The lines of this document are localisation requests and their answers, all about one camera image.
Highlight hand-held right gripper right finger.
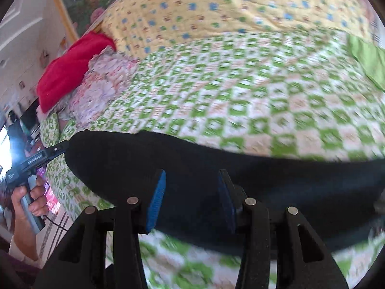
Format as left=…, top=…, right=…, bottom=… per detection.
left=218, top=169, right=349, bottom=289

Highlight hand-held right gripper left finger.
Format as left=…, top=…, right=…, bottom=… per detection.
left=32, top=169, right=167, bottom=289

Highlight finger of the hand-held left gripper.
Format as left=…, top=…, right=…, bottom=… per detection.
left=45, top=141, right=71, bottom=164

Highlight black pants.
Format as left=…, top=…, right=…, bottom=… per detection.
left=64, top=130, right=385, bottom=253

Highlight person's left forearm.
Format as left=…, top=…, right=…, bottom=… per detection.
left=8, top=214, right=49, bottom=270

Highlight person's left hand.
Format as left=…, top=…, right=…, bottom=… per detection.
left=11, top=176, right=49, bottom=235

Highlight pink floral pillow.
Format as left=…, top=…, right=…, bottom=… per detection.
left=57, top=45, right=140, bottom=125

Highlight red pillow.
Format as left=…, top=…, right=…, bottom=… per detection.
left=36, top=33, right=116, bottom=113

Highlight green checkered bedsheet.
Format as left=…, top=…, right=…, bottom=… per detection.
left=40, top=30, right=385, bottom=289

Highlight yellow printed blanket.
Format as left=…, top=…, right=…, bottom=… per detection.
left=101, top=0, right=376, bottom=59

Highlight green cloth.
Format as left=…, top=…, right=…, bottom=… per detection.
left=349, top=34, right=385, bottom=92

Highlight floral wall picture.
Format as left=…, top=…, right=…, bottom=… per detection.
left=51, top=0, right=148, bottom=41

